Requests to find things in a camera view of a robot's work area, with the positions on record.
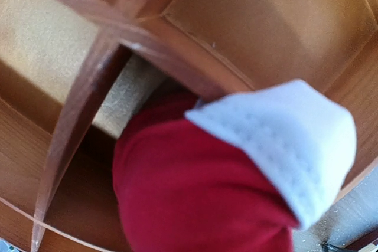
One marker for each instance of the wooden compartment tray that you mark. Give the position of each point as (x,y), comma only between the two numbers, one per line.
(72,71)

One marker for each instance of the red white underwear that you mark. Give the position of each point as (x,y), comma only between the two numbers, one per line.
(237,174)

